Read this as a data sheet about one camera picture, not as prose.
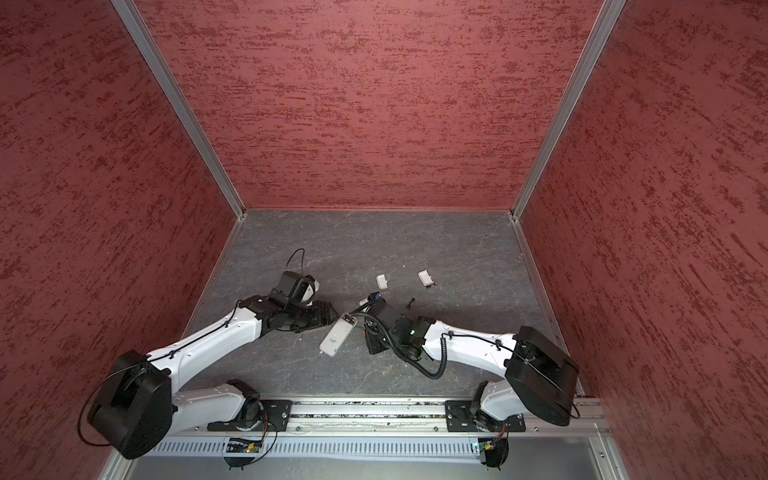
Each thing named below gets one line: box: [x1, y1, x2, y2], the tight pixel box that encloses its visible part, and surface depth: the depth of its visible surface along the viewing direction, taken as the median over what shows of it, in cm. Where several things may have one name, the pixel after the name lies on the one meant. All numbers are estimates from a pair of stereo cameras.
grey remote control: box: [319, 312, 359, 357], surface depth 88 cm
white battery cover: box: [418, 269, 435, 287], surface depth 103 cm
